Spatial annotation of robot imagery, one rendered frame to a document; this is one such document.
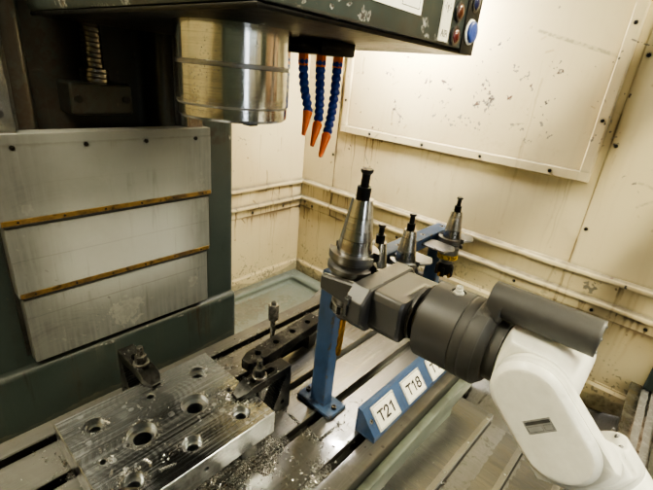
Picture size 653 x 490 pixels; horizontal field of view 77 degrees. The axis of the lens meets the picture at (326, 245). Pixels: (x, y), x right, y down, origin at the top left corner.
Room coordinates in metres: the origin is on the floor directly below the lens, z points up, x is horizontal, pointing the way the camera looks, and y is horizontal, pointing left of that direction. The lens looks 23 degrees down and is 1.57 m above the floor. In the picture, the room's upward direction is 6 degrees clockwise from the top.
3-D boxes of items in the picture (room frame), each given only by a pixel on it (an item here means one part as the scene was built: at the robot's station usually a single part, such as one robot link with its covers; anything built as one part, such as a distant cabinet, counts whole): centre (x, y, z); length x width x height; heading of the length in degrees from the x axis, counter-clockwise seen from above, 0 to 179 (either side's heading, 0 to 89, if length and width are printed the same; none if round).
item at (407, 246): (0.79, -0.17, 1.26); 0.04 x 0.04 x 0.07
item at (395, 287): (0.41, -0.11, 1.33); 0.13 x 0.12 x 0.10; 140
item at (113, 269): (0.92, 0.50, 1.16); 0.48 x 0.05 x 0.51; 140
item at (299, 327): (0.84, 0.08, 0.93); 0.26 x 0.05 x 0.06; 145
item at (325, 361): (0.70, -0.02, 1.05); 0.10 x 0.05 x 0.30; 50
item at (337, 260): (0.47, -0.04, 1.36); 0.06 x 0.06 x 0.03
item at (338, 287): (0.44, -0.02, 1.33); 0.06 x 0.02 x 0.03; 50
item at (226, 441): (0.54, 0.25, 0.96); 0.29 x 0.23 x 0.05; 140
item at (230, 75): (0.63, 0.16, 1.56); 0.16 x 0.16 x 0.12
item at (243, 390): (0.65, 0.10, 0.97); 0.13 x 0.03 x 0.15; 140
